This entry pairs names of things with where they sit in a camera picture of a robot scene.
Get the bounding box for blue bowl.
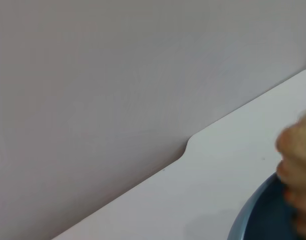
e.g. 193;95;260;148
227;171;303;240

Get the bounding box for ridged orange bread loaf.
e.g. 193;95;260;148
274;108;306;240

